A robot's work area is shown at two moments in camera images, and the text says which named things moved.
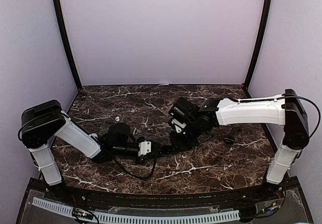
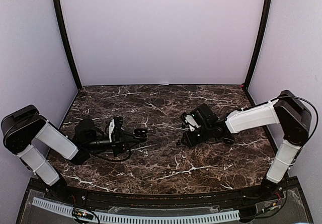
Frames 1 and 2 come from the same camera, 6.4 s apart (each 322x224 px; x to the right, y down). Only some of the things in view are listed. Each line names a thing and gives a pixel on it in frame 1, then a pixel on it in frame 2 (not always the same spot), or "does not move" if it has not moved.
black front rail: [83, 195] does not move
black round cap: [229, 140] does not move
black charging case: [165, 150] -> [140, 134]
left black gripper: [144, 158] -> [119, 145]
